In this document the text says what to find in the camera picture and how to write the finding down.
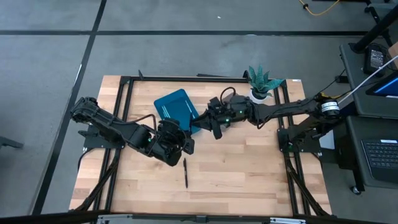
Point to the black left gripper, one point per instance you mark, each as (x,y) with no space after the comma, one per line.
(169,143)

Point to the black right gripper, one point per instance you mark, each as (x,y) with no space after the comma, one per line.
(233,113)

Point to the green wooden pencil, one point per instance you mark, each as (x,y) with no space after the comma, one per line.
(163,112)
(191,109)
(167,112)

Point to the black pen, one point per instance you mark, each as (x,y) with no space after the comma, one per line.
(185,172)

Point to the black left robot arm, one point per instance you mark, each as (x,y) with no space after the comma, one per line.
(109,124)

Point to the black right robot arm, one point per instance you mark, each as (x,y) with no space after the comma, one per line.
(286,107)

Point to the teal plastic bin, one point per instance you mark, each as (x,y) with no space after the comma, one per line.
(177,102)

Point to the white plant pot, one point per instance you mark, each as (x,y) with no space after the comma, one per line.
(255,99)

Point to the green succulent plant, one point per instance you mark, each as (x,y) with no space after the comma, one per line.
(262,82)

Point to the dark grey side desk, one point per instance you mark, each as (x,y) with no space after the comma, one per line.
(357,93)

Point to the black desk caster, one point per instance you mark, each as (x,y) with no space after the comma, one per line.
(356,190)

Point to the black power adapter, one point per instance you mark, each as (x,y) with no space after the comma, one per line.
(374,59)

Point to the black keyboard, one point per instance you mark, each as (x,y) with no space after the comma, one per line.
(382,158)

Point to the laptop with blue screen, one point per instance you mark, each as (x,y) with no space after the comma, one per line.
(385,87)

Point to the black slanted pole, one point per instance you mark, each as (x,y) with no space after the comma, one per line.
(376,29)

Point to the black table frame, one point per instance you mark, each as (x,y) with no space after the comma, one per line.
(127,93)

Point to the grey camera mount bar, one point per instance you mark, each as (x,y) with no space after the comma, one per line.
(199,219)

